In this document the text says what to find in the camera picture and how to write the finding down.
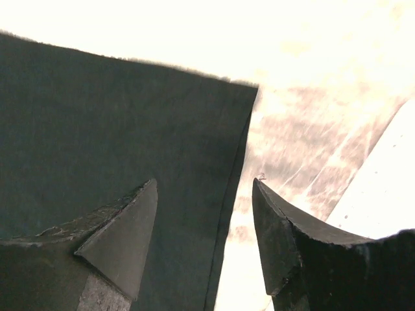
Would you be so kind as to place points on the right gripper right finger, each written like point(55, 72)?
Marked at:
point(308, 264)

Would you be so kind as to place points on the black t shirt blue logo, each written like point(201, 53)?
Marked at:
point(80, 130)

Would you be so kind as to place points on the white plastic basket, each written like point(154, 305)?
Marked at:
point(379, 201)

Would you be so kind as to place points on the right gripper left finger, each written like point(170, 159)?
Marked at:
point(94, 262)

